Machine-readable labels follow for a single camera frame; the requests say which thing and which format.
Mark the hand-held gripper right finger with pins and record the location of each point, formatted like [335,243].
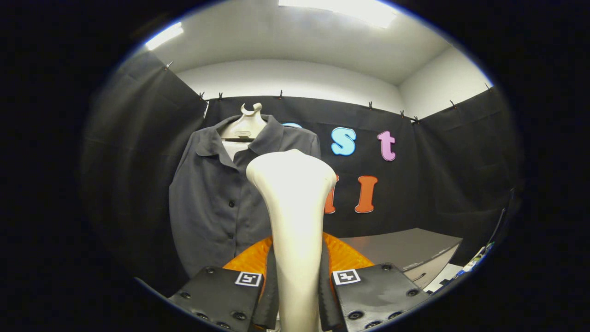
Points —
[325,295]

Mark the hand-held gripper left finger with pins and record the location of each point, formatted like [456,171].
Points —
[269,295]

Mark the white garment steamer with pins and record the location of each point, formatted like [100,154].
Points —
[295,207]

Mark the dark grey button shirt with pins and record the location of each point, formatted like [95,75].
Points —
[207,203]

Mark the white clothes hanger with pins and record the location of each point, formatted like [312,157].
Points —
[245,127]

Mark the grey cabinet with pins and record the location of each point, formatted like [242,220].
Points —
[405,246]

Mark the white desk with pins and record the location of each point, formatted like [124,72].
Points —
[445,276]

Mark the black backdrop cloth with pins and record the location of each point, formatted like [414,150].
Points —
[138,161]

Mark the row of black cloth clips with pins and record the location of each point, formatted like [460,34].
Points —
[280,95]

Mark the narrow ceiling light strip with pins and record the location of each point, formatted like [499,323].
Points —
[164,36]

